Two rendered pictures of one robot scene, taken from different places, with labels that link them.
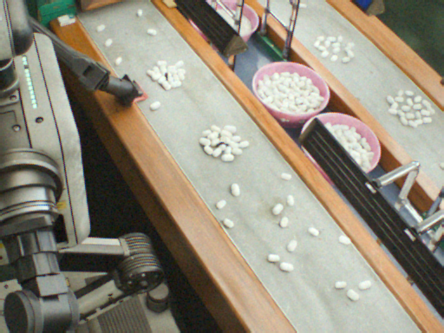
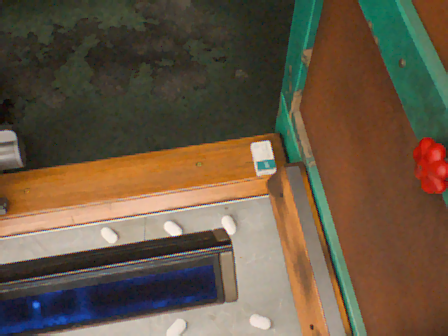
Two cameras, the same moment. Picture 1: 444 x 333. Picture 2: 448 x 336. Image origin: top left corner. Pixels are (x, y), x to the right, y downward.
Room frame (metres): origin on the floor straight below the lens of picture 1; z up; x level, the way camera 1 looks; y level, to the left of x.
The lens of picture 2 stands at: (1.95, 0.24, 1.57)
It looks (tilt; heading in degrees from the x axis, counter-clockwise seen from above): 62 degrees down; 118
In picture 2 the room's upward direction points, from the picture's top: straight up
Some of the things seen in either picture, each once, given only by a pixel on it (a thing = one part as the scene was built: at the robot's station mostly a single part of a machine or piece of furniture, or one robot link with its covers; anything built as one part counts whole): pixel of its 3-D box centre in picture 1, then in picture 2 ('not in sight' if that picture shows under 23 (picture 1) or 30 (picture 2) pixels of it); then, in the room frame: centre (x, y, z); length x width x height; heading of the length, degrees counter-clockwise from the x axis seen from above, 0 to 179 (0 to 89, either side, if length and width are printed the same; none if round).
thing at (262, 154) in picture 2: (66, 19); (263, 158); (1.80, 0.67, 0.78); 0.06 x 0.04 x 0.02; 128
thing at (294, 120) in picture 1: (289, 97); not in sight; (1.59, -0.19, 0.72); 0.27 x 0.27 x 0.10
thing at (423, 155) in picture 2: not in sight; (434, 166); (2.01, 0.47, 1.24); 0.04 x 0.02 x 0.04; 128
